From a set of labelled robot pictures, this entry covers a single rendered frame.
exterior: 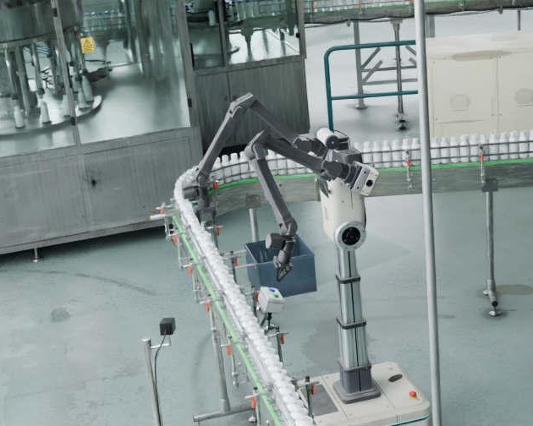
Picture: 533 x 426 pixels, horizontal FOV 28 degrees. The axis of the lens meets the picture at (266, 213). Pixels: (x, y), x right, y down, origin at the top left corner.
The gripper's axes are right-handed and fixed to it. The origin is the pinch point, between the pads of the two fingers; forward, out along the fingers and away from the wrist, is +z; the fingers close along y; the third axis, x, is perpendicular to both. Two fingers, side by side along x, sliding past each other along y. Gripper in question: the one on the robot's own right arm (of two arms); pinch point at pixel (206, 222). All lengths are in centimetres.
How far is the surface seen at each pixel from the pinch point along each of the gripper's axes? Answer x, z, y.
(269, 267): -8.5, 34.7, -31.2
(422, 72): 282, -136, -8
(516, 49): -283, 14, -311
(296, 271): -8, 40, -45
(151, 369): 138, -1, 48
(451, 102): -300, 54, -260
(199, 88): -489, 56, -84
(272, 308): 69, 19, -14
